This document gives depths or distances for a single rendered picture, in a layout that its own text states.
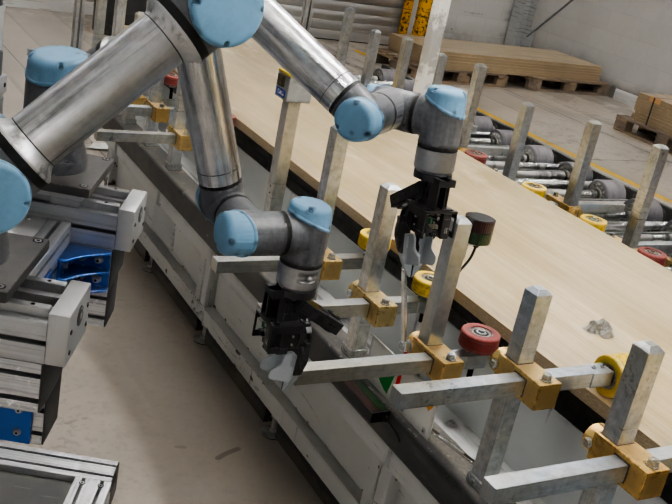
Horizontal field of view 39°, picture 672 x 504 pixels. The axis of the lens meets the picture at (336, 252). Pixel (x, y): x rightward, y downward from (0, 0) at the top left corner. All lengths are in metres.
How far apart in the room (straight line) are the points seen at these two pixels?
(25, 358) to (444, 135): 0.80
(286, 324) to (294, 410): 1.34
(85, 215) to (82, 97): 0.65
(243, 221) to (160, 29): 0.35
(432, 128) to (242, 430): 1.66
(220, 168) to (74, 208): 0.47
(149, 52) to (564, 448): 1.12
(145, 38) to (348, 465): 1.64
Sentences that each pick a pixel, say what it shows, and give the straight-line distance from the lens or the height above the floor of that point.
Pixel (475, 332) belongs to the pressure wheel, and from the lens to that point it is 1.95.
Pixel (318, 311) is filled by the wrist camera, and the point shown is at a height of 0.98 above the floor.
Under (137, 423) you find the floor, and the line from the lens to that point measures 3.12.
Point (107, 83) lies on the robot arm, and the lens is 1.37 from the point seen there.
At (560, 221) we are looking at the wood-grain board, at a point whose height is 0.90.
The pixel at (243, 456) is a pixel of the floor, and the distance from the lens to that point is 3.03.
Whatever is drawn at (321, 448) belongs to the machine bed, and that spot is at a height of 0.17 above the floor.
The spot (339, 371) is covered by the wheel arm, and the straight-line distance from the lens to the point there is 1.78.
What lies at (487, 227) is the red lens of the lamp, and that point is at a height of 1.13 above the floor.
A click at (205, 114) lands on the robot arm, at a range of 1.58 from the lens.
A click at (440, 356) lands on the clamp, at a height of 0.87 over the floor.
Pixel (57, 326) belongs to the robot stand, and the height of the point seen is 0.98.
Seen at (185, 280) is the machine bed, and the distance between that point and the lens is 3.71.
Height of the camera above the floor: 1.69
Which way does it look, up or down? 21 degrees down
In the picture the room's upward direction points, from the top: 12 degrees clockwise
